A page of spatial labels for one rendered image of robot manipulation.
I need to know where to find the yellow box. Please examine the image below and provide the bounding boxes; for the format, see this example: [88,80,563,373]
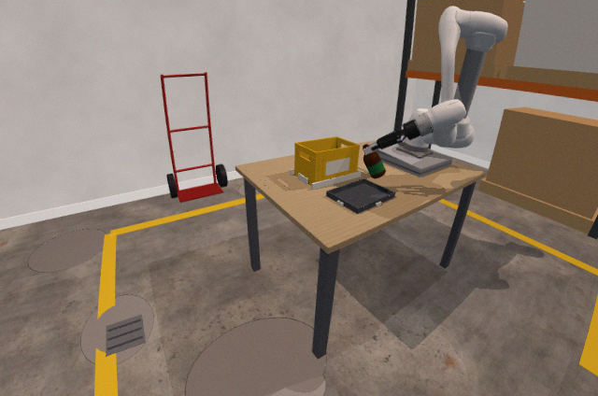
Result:
[294,136,358,186]

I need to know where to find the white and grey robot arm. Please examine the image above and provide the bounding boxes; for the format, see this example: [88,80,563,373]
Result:
[396,7,508,159]

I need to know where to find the brown bottle with green label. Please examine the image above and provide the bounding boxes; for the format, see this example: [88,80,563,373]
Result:
[363,144,386,178]

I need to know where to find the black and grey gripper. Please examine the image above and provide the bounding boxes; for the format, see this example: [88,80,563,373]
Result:
[363,120,420,155]

